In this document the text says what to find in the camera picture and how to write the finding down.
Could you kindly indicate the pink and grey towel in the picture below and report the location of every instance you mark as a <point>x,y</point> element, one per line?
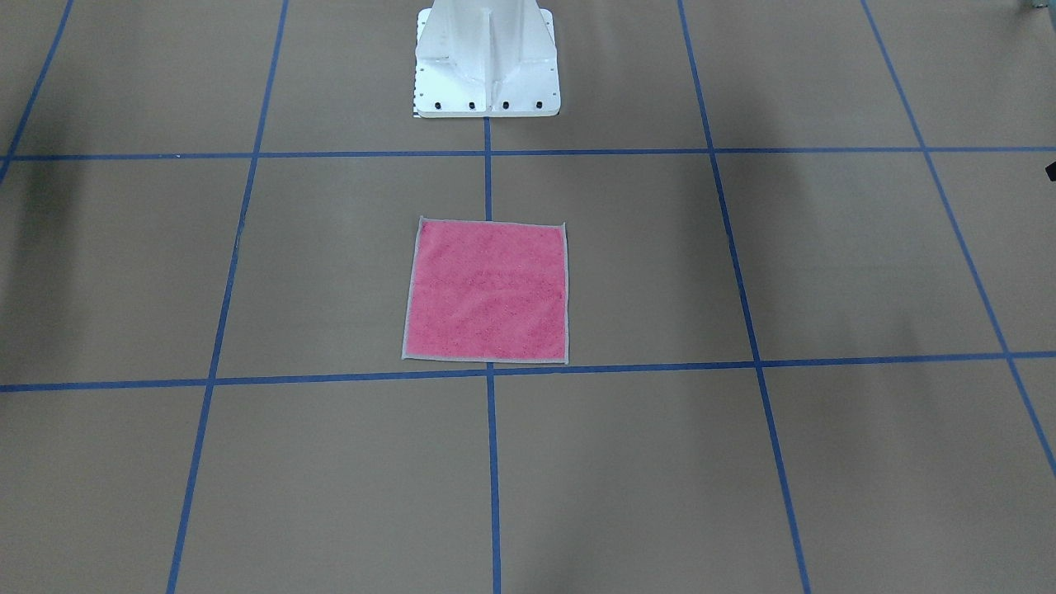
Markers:
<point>485,291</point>

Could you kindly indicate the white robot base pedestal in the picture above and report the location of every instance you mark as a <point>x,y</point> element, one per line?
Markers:
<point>486,59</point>

